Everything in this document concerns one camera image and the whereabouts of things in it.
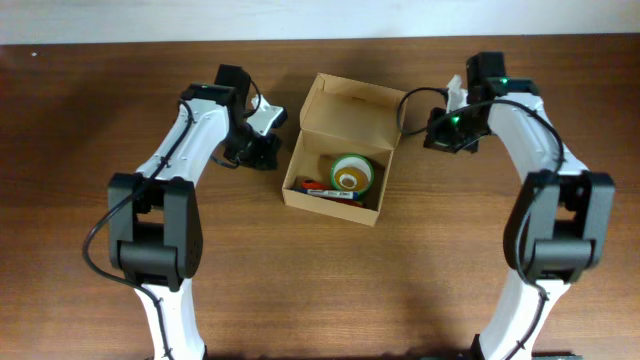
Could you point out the orange utility knife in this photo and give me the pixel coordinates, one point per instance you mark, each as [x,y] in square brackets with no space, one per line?
[312,184]

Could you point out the green tape roll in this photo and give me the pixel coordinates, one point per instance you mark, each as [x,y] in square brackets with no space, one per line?
[353,160]

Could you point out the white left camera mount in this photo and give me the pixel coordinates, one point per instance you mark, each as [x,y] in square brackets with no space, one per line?
[266,116]

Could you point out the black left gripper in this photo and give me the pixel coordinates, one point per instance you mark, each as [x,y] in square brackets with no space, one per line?
[267,155]

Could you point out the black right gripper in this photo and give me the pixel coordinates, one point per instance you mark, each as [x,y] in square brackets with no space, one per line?
[436,135]

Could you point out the blue white marker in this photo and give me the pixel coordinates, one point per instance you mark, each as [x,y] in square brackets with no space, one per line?
[333,194]

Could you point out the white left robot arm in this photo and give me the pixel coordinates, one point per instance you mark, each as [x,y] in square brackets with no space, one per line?
[155,233]

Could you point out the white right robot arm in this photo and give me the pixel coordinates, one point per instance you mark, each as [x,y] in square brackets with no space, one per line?
[559,222]

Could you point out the small yellow tape roll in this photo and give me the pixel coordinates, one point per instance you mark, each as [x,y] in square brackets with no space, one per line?
[351,179]

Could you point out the brown cardboard box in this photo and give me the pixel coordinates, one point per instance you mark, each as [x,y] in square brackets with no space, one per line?
[344,121]

